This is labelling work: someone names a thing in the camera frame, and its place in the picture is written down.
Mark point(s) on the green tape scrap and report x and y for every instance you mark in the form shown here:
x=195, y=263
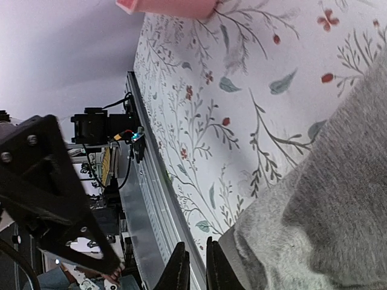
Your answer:
x=170, y=177

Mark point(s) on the grey boxer underwear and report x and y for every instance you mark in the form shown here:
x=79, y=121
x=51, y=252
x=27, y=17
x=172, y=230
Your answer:
x=323, y=226

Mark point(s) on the pink divided organizer box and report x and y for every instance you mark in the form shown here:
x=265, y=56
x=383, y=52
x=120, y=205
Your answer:
x=192, y=9

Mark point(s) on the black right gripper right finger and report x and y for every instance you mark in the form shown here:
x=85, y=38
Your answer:
x=219, y=273

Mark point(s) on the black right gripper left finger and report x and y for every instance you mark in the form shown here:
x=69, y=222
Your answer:
x=176, y=275

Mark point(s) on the floral tablecloth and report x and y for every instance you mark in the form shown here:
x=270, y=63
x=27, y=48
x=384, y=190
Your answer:
x=236, y=100

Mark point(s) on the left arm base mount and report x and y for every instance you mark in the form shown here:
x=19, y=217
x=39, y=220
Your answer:
x=118, y=121

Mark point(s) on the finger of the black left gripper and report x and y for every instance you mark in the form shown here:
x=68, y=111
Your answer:
x=42, y=192

